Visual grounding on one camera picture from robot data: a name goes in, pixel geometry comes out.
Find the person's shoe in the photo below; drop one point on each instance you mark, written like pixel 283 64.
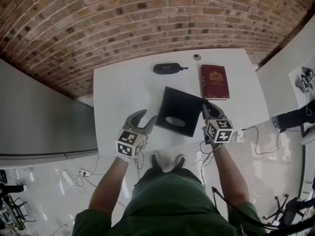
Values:
pixel 181 161
pixel 154 161

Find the black office chair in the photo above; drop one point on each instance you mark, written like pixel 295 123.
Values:
pixel 288 210

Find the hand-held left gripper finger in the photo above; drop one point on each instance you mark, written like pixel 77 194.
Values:
pixel 130 119
pixel 148 126

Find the black box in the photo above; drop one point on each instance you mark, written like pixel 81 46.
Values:
pixel 177 107

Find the person's green clothing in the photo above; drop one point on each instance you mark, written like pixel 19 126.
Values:
pixel 169 205

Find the person's left shoe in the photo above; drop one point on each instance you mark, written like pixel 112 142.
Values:
pixel 154 161

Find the black glasses case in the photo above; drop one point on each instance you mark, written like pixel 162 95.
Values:
pixel 166 67

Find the person's right forearm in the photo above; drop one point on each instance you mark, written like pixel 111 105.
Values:
pixel 230 176

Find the white power strip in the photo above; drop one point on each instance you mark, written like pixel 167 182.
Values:
pixel 85 172
pixel 239 135

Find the large grey cabinet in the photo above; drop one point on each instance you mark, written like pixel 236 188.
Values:
pixel 37 122

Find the tall white cabinet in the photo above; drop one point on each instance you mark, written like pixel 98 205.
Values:
pixel 278 82

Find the red hardcover book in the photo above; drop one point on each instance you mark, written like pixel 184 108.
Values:
pixel 214 82

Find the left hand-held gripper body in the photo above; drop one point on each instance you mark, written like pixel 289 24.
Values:
pixel 129 144

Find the black chair base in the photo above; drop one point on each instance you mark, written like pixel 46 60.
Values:
pixel 14 210

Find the person's right shoe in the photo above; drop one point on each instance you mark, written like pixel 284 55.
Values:
pixel 181 161

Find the person's left forearm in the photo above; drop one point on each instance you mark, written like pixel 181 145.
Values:
pixel 108 185

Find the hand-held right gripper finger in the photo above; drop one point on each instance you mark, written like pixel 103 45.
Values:
pixel 217 112
pixel 206 113

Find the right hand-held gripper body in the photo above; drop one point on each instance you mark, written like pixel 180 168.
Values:
pixel 219 131

